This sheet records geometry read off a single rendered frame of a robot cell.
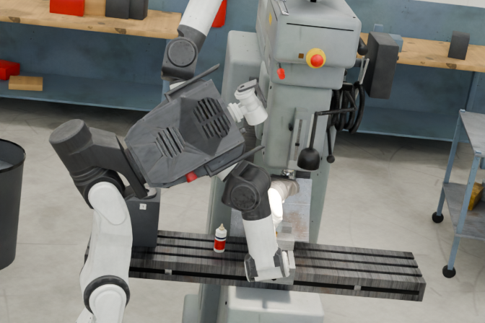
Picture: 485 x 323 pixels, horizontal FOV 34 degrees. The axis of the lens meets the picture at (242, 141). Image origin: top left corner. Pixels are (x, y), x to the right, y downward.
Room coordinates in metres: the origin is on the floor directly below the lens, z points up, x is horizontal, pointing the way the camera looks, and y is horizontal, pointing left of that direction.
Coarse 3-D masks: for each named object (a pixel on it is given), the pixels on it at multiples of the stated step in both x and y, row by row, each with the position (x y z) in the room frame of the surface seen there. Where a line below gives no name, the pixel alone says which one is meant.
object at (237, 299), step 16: (224, 288) 2.59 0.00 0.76; (240, 288) 2.46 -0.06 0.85; (256, 288) 2.48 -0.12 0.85; (224, 304) 2.50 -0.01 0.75; (240, 304) 2.36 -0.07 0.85; (256, 304) 2.37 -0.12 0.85; (272, 304) 2.39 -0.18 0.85; (288, 304) 2.40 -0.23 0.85; (304, 304) 2.41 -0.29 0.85; (320, 304) 2.43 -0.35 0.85; (240, 320) 2.34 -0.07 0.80; (256, 320) 2.35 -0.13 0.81; (272, 320) 2.35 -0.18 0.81; (288, 320) 2.35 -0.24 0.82; (304, 320) 2.36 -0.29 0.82; (320, 320) 2.36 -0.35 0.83
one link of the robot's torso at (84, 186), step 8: (104, 168) 2.07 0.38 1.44; (96, 176) 2.05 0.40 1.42; (104, 176) 2.06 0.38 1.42; (112, 176) 2.08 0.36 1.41; (80, 184) 2.05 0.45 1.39; (88, 184) 2.04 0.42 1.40; (120, 184) 2.09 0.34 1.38; (80, 192) 2.06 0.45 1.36; (88, 192) 2.04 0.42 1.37; (120, 192) 2.07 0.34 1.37; (88, 200) 2.04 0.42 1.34
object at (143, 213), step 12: (156, 192) 2.59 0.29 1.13; (132, 204) 2.53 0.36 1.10; (144, 204) 2.53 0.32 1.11; (156, 204) 2.54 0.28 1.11; (132, 216) 2.53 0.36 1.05; (144, 216) 2.53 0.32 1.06; (156, 216) 2.54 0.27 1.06; (132, 228) 2.53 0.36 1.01; (144, 228) 2.53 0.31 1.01; (156, 228) 2.54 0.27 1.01; (132, 240) 2.53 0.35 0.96; (144, 240) 2.53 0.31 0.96; (156, 240) 2.54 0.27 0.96
